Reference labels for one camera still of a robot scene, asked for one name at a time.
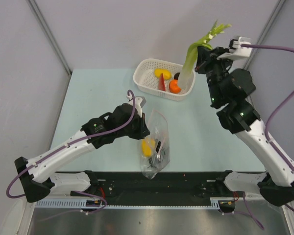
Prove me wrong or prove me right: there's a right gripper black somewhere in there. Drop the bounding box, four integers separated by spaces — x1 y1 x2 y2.
194 46 236 106

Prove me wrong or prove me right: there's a fake green lettuce leaf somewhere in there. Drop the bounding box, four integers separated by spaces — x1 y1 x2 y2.
178 21 232 89

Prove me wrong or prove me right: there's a clear zip top bag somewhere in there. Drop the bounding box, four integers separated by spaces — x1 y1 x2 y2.
139 109 170 180

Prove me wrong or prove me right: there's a dark purple fake plum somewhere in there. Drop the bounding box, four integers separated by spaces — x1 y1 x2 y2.
173 72 180 80

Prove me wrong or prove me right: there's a yellow fake lemon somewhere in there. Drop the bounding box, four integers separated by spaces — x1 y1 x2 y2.
154 69 172 80

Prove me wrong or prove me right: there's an orange fake orange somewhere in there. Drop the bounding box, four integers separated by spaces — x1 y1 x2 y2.
169 79 182 94

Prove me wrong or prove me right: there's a fake watermelon slice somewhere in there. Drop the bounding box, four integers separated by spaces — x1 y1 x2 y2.
158 73 166 92

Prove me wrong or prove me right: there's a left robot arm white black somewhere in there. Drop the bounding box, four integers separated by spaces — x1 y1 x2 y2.
15 97 150 203

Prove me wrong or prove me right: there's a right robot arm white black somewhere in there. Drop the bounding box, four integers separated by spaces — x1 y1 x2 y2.
195 46 294 207

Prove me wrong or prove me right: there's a yellow fake bell pepper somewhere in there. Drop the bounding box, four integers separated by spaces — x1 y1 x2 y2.
141 138 155 157

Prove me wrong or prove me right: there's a fake black grape bunch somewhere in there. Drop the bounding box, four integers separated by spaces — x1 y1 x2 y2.
148 140 170 171

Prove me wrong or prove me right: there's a white perforated plastic basket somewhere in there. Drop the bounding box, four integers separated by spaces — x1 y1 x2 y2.
133 58 196 101

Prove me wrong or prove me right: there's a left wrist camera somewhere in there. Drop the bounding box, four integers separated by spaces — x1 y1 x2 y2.
126 94 146 116

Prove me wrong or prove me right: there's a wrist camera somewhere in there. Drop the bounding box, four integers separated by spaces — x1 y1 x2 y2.
126 94 146 116
217 36 252 61

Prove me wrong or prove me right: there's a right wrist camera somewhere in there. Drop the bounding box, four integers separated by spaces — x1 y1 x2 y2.
217 36 252 61

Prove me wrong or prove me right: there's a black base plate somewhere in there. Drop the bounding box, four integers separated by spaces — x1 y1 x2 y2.
70 169 245 207

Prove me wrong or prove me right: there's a white slotted cable duct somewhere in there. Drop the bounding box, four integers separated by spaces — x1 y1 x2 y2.
35 198 108 208

